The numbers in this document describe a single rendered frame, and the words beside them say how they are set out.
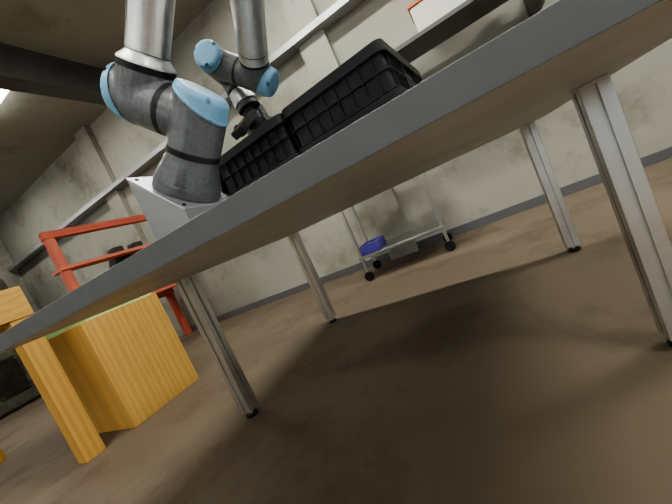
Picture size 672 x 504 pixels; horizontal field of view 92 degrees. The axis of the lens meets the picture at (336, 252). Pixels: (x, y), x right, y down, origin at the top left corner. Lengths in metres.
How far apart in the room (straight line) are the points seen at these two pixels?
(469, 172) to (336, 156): 3.05
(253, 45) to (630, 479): 1.15
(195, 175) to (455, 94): 0.59
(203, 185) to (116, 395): 1.81
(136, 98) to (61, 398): 1.81
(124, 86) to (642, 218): 1.16
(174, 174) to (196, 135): 0.10
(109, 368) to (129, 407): 0.26
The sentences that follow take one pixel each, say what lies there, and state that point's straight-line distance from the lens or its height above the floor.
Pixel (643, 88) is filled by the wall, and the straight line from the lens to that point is 3.63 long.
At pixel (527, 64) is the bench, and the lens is 0.37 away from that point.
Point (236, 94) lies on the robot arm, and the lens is 1.11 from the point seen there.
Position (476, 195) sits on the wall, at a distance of 3.41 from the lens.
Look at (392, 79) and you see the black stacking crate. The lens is 0.82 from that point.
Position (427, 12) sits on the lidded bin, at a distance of 3.16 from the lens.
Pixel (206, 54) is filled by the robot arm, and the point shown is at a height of 1.14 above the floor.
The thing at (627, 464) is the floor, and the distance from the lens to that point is 0.87.
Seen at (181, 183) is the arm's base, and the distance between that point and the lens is 0.81.
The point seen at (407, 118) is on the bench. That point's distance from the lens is 0.36.
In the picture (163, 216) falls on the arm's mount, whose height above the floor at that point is 0.78.
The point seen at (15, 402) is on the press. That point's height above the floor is 0.12.
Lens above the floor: 0.61
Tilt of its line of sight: 5 degrees down
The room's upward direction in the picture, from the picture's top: 24 degrees counter-clockwise
